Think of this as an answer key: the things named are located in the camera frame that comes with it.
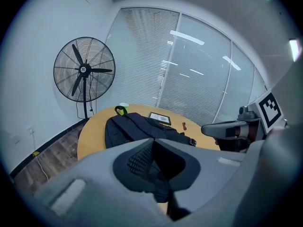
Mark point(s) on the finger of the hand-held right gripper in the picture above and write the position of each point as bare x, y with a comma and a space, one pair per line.
215, 130

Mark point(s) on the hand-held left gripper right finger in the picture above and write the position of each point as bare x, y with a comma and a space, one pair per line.
213, 171

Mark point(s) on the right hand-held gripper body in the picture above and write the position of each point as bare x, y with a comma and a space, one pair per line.
265, 112

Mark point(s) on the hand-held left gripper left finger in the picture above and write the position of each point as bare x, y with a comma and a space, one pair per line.
94, 188

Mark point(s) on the black backpack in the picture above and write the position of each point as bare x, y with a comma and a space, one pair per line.
132, 131

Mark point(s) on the black office chair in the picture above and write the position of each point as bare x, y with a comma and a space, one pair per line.
230, 146

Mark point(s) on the red pen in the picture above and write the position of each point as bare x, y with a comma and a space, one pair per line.
184, 126

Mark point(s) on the round wooden table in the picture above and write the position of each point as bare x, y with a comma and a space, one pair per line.
92, 138

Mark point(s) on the black tablet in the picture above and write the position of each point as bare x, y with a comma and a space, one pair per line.
160, 118

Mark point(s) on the yellow floor tape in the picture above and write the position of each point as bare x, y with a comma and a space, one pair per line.
35, 153

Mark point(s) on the ceiling light panel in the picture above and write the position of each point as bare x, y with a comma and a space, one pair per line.
295, 49

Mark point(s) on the green paper cup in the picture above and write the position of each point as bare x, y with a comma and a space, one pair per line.
123, 110

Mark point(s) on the glass partition with blinds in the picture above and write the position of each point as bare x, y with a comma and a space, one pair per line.
142, 55

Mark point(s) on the black standing fan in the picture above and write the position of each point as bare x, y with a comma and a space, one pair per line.
83, 69

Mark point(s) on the white wall socket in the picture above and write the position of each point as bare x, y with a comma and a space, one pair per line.
31, 130

